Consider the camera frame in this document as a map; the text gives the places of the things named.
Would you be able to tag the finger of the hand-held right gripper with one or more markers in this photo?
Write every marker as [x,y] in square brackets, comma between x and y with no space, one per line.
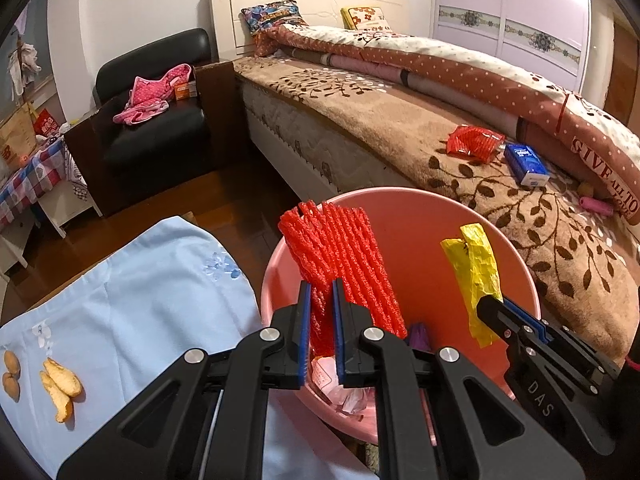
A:
[500,320]
[555,350]

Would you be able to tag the pink rolled blanket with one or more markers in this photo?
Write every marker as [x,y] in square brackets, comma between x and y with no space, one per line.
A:
[360,65]

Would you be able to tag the red snack packet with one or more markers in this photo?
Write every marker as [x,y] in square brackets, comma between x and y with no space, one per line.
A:
[475,142]

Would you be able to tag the black leather armchair wooden arms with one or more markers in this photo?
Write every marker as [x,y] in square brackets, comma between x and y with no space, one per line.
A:
[150,150]

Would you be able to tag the walnut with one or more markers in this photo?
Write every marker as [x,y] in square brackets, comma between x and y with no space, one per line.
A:
[11,362]
[11,386]

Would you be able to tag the lilac wardrobe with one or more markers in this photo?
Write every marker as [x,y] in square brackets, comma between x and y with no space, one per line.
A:
[510,20]

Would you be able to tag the cream wooden bed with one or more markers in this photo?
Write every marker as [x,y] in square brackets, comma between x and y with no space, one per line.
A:
[280,125]

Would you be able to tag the brown paper bag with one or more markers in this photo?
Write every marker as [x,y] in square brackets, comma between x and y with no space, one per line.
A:
[17,140]

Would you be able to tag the blue tissue pack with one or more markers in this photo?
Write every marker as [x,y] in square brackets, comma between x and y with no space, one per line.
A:
[526,165]

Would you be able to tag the orange peel piece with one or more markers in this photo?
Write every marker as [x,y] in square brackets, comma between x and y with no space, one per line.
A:
[65,379]
[59,402]

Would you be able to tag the small pink cylinder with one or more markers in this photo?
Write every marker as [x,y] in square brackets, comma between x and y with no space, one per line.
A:
[596,206]

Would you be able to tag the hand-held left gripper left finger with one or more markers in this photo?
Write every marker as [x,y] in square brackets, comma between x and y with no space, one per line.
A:
[302,337]

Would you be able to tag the hanging clothes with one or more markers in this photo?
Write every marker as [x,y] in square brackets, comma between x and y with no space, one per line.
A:
[25,67]

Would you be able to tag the yellow floral pillow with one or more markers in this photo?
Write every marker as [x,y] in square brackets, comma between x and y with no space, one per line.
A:
[365,19]

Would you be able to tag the small orange box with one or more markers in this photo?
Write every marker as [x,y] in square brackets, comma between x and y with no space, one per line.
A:
[184,91]

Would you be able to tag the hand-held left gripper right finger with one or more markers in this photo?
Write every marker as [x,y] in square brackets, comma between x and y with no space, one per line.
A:
[340,337]

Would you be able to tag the red bag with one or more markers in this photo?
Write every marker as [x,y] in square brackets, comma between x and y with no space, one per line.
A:
[46,122]

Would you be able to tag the yellow crinkled plastic wrapper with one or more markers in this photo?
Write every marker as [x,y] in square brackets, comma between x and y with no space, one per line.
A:
[477,270]

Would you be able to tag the small brown round object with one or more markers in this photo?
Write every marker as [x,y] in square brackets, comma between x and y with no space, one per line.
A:
[586,189]

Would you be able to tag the pink dotted clothing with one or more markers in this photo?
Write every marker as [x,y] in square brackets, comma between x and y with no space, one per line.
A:
[150,97]

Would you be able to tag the brown leaf pattern blanket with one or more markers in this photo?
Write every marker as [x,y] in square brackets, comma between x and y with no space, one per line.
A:
[390,125]

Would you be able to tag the patterned hanging cloth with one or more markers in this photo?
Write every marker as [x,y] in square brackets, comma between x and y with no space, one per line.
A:
[76,172]

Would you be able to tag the colourful printed pillow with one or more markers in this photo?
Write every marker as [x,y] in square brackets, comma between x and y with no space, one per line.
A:
[272,17]

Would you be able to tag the pink plastic bin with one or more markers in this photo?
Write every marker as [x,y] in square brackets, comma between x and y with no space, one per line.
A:
[410,240]

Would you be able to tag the red foam fruit net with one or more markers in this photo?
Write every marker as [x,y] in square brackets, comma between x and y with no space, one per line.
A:
[340,250]

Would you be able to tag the light blue cloth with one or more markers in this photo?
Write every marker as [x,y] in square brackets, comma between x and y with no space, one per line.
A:
[150,310]

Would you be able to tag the white desk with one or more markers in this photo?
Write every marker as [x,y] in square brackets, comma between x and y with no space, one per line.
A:
[65,205]

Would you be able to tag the wooden door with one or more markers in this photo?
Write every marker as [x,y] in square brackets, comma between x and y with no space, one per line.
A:
[625,75]

